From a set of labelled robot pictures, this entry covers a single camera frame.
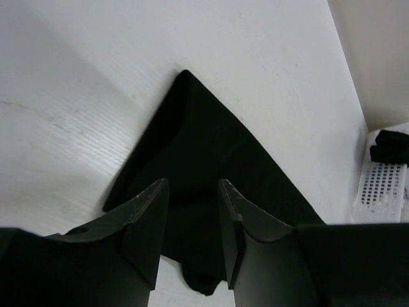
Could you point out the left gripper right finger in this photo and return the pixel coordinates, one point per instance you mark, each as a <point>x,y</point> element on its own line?
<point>264,262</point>

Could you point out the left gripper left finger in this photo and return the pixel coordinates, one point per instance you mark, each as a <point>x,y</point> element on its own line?
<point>112,260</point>

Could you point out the black tank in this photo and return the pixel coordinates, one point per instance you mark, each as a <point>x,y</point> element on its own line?
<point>194,141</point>
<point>390,148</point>

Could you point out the white plastic basket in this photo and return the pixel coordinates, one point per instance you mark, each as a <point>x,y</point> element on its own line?
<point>382,195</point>

